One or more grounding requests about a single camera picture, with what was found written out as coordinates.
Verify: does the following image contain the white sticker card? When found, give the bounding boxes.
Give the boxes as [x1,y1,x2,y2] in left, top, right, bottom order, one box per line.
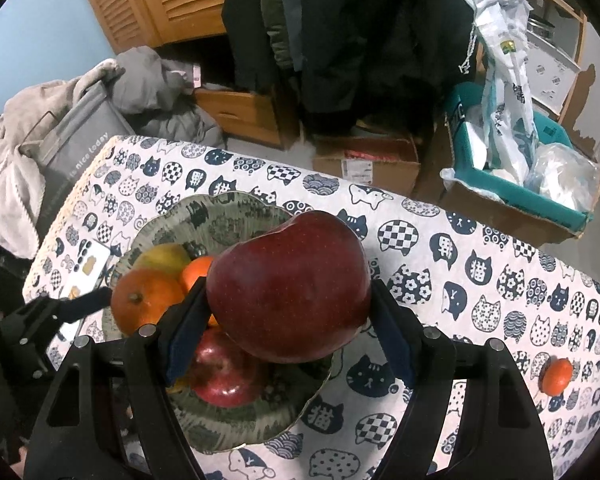
[55,240,113,348]

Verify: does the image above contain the large cardboard box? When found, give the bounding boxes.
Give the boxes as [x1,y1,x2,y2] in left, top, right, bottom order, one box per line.
[412,110,600,248]

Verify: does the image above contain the teal box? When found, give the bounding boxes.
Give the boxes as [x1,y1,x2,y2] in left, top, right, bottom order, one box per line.
[442,82,595,233]

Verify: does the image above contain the large orange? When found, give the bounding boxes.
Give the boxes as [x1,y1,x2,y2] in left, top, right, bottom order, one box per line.
[111,267,187,337]

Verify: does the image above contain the grey fabric bag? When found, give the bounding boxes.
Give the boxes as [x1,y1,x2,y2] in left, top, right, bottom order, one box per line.
[22,80,136,241]

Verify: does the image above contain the wooden drawer unit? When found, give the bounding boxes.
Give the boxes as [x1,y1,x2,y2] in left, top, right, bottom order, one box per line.
[195,87,301,150]

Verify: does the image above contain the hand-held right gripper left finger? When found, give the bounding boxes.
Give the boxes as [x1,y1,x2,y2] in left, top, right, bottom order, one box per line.
[24,276,216,480]

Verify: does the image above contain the small labelled cardboard box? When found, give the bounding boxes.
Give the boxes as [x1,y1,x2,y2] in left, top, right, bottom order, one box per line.
[312,134,422,195]

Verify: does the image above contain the wooden louvred cabinet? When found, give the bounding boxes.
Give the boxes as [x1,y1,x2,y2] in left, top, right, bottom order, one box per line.
[74,0,228,53]

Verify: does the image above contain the dark hanging coats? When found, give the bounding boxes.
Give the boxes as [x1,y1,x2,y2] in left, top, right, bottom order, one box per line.
[221,0,486,136]

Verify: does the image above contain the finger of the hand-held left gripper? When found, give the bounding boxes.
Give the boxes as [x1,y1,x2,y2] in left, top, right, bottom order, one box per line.
[45,286,115,331]

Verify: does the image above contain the grey padded jacket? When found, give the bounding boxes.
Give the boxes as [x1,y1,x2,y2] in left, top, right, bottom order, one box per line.
[111,46,226,148]

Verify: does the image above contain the cat print tablecloth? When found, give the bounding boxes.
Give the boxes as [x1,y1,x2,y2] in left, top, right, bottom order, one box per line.
[22,135,600,480]

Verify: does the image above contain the clear plastic bag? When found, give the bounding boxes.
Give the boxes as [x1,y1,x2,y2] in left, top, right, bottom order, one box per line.
[525,142,600,211]

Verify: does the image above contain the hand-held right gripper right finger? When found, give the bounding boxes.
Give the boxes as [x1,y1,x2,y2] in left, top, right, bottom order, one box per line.
[370,280,553,480]

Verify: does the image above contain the wooden shelf rack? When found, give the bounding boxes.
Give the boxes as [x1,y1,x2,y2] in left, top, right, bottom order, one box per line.
[482,0,588,121]

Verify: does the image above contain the large dark red apple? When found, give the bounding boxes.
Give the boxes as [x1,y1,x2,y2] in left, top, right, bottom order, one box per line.
[206,211,372,365]

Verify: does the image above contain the small tangerine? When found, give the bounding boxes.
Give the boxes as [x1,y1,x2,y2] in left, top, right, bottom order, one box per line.
[540,357,575,396]
[180,256,220,328]

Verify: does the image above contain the white printed box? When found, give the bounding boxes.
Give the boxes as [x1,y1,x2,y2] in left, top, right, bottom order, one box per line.
[522,50,581,116]

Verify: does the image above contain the yellow apple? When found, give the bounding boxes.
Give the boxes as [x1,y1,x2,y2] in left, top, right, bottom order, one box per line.
[132,243,192,281]

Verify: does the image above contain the scalloped glass plate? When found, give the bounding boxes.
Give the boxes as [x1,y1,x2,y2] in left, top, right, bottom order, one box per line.
[101,191,343,453]

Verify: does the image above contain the white printed plastic bag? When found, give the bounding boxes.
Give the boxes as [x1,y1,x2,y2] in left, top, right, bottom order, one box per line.
[452,0,541,183]

